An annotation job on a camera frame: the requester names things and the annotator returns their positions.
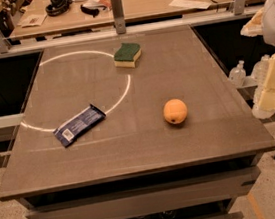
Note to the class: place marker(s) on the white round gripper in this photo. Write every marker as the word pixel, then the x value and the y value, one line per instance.
pixel 263 23

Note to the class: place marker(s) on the blue rxbar blueberry wrapper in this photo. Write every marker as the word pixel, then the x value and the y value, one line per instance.
pixel 78 125

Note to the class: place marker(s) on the clear plastic bottle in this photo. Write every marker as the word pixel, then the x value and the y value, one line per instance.
pixel 260 69
pixel 237 74

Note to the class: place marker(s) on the white paper sheet right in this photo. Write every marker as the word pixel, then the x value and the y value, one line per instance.
pixel 190 4

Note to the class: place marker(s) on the white paper sheet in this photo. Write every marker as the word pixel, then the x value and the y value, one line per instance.
pixel 33 20
pixel 190 4

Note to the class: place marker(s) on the orange fruit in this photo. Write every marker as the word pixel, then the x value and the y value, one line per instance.
pixel 175 111

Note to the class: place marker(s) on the green yellow sponge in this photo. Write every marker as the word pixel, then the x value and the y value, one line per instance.
pixel 127 55

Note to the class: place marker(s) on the black sunglasses case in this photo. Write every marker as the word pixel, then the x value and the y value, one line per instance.
pixel 92 10

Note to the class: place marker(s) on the black headphones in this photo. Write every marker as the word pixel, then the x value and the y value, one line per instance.
pixel 58 7

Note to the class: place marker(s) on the white paper sheet left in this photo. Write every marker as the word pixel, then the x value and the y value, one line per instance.
pixel 33 20

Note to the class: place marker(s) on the grey metal bracket middle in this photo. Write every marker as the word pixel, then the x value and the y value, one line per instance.
pixel 118 16

